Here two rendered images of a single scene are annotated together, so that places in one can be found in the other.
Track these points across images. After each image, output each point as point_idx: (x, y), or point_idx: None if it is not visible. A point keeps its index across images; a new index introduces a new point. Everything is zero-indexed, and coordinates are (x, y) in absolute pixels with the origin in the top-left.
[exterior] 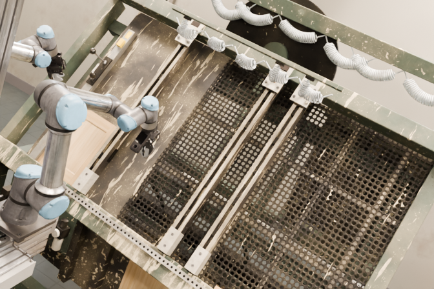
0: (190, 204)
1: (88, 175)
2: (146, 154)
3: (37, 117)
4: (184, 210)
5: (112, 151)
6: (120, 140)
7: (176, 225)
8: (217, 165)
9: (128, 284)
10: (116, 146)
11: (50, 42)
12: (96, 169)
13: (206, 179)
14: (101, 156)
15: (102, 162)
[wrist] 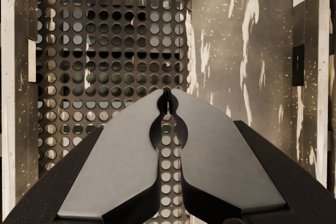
0: (3, 61)
1: None
2: (122, 120)
3: None
4: (7, 35)
5: (306, 72)
6: (307, 108)
7: None
8: (3, 206)
9: None
10: (306, 90)
11: None
12: (316, 2)
13: (5, 154)
14: (329, 41)
15: (314, 29)
